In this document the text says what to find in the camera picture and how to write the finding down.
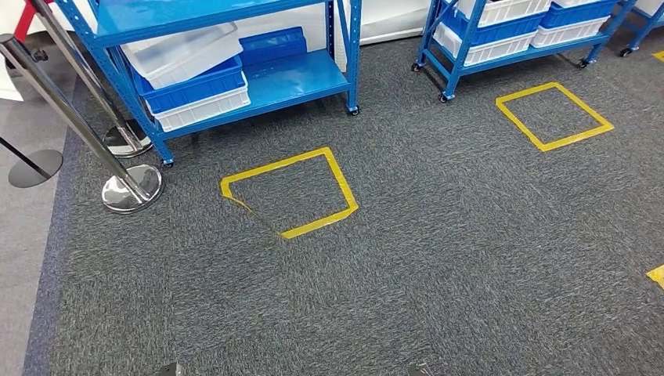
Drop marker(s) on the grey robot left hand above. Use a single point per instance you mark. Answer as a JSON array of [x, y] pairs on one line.
[[167, 370]]

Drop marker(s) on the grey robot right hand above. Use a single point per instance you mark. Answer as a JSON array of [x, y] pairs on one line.
[[421, 371]]

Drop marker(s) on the blue metal shelf rack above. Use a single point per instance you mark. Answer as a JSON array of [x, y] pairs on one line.
[[643, 28], [290, 78], [456, 62]]

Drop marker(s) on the red barrier belt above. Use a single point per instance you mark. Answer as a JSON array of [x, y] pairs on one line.
[[26, 23]]

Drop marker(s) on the thin black post with base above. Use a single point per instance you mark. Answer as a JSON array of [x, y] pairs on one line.
[[36, 168]]

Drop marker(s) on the chrome stanchion post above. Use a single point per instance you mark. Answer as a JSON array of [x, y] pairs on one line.
[[62, 104], [83, 72]]

